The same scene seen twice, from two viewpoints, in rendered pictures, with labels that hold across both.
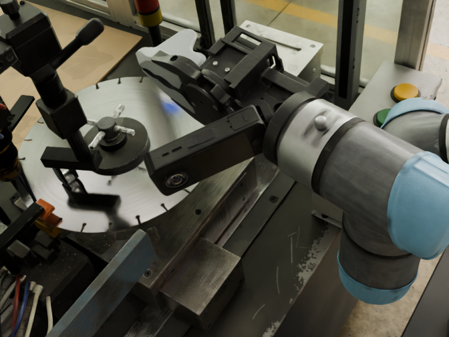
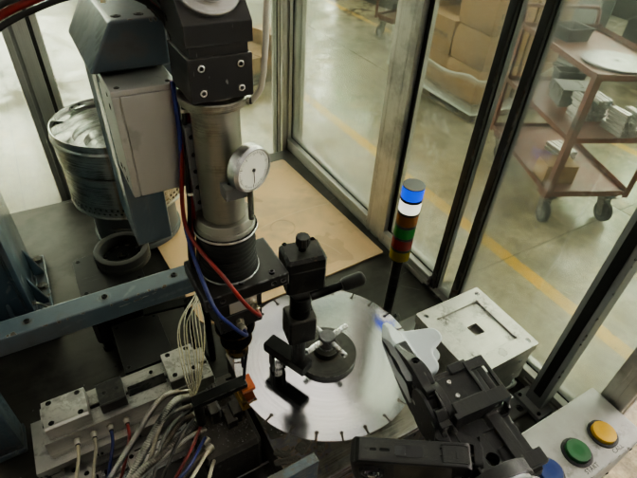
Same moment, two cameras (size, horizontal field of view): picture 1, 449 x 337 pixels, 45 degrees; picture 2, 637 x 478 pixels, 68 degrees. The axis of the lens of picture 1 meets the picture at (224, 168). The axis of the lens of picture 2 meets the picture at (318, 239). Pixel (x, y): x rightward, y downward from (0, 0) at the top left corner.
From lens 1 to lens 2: 0.14 m
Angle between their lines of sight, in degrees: 15
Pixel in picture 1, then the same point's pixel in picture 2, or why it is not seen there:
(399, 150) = not seen: outside the picture
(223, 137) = (430, 463)
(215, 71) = (446, 390)
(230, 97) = (450, 425)
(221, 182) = (397, 427)
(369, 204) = not seen: outside the picture
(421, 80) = (624, 427)
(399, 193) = not seen: outside the picture
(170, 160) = (373, 458)
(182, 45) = (425, 343)
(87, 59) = (333, 250)
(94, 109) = (321, 312)
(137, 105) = (357, 325)
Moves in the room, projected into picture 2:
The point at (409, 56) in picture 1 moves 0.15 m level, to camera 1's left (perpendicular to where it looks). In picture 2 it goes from (619, 397) to (534, 375)
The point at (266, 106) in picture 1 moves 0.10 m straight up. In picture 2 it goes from (481, 450) to (514, 391)
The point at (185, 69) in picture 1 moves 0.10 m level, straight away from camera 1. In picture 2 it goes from (421, 377) to (429, 306)
